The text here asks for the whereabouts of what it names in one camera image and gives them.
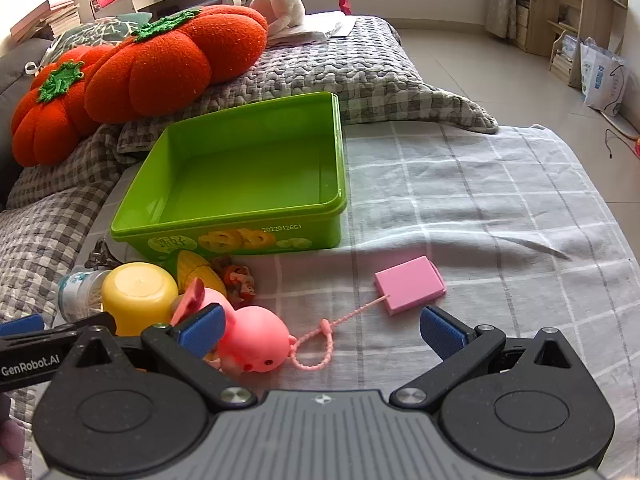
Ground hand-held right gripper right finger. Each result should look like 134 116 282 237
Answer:
389 305 583 411

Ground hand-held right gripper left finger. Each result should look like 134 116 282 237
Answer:
61 304 258 410

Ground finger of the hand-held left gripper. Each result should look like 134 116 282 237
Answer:
30 311 117 343
0 314 46 338

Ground clear plastic bottle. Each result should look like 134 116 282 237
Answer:
56 270 113 326

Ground pink rubber animal toy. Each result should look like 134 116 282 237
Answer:
202 287 292 375

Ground yellow plastic cup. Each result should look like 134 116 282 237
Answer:
101 262 180 337

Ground pink beaded silicone strap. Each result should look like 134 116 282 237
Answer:
289 294 392 373

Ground green plastic box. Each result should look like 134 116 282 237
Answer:
110 91 348 263

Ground pink plastic toy piece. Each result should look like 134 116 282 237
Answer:
169 277 207 328

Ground small pink box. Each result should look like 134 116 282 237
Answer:
374 256 447 316

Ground small brown figurine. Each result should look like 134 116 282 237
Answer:
224 264 258 308

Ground yellow corn toy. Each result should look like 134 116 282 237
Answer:
176 251 221 293

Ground dark hair claw clip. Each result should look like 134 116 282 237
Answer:
85 240 123 268

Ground light plaid bedsheet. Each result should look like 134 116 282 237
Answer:
10 122 640 480

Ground small orange pumpkin cushion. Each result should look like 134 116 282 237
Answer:
11 45 118 167

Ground grey sofa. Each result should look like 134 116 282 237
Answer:
0 37 56 211

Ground large orange pumpkin cushion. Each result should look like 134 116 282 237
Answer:
84 4 269 125

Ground grey checked quilt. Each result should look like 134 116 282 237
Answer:
0 15 501 333

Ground teal patterned pillow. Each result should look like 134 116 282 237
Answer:
47 17 151 68

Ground white shopping bag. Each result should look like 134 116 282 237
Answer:
580 37 629 113

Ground stack of books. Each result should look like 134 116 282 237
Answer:
10 1 83 43

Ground white papers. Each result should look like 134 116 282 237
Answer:
270 12 358 41

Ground white plush rabbit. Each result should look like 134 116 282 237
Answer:
249 0 307 38

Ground wooden shelf unit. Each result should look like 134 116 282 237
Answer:
515 0 631 87

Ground black floor cable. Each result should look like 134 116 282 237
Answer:
602 127 640 162

